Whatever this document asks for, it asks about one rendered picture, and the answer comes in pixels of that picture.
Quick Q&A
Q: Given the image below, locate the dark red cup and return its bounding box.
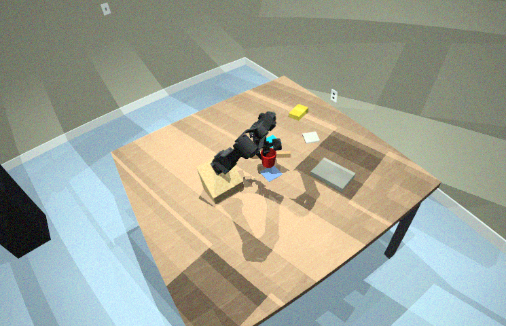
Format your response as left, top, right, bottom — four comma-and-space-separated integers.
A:
261, 148, 276, 168

